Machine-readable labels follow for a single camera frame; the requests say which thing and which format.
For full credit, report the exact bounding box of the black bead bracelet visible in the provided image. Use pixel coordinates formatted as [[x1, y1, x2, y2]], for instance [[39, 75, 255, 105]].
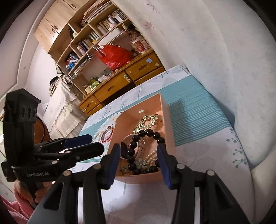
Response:
[[126, 128, 166, 175]]

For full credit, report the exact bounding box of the red string bracelet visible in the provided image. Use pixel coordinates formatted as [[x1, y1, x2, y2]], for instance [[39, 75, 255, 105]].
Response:
[[100, 125, 115, 143]]

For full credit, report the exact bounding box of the person's left hand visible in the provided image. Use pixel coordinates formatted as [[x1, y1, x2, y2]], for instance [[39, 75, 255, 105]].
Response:
[[14, 180, 53, 203]]

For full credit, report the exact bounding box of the brown wooden door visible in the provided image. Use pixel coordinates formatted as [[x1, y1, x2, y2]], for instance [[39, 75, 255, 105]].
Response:
[[0, 114, 52, 145]]

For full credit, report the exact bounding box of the white lace covered furniture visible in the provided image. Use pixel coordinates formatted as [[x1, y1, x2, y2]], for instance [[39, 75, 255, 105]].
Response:
[[43, 81, 87, 139]]

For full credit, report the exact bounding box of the tree pattern bed sheet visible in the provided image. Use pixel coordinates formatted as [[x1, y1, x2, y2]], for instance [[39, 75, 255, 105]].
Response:
[[81, 65, 254, 223]]

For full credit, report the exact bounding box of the pink plastic tray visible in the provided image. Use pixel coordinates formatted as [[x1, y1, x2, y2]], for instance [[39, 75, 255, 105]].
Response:
[[110, 93, 176, 184]]

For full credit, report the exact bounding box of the red plastic bag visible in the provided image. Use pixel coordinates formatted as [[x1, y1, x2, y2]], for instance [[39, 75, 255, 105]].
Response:
[[95, 45, 133, 71]]

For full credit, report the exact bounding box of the wooden bookshelf hutch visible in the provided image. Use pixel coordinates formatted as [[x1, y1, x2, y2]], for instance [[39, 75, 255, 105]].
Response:
[[35, 1, 145, 96]]

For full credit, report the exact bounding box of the wooden desk with drawers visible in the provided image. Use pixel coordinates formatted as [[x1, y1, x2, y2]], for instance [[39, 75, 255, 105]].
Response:
[[79, 49, 165, 116]]

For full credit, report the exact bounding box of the red white patterned jar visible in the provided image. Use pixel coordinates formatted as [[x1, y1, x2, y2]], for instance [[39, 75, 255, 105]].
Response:
[[130, 36, 151, 54]]

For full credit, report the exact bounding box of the white storage box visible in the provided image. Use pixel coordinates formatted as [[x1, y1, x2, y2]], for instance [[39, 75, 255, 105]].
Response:
[[98, 28, 125, 46]]

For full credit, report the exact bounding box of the white curtain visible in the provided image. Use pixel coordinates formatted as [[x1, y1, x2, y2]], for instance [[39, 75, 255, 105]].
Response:
[[115, 1, 275, 166]]

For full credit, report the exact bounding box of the gold chain bracelet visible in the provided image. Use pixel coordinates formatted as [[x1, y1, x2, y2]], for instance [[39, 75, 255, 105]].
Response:
[[132, 113, 164, 135]]

